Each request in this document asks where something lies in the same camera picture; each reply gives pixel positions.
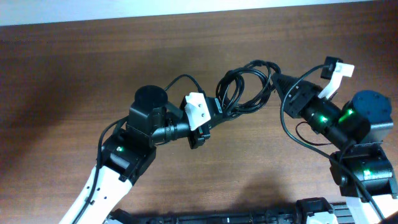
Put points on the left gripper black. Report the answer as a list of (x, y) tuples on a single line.
[(199, 139)]

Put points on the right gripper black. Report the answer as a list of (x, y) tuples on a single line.
[(296, 104)]

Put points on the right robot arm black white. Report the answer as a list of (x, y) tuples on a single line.
[(359, 167)]

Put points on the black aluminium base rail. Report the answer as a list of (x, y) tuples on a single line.
[(308, 210)]

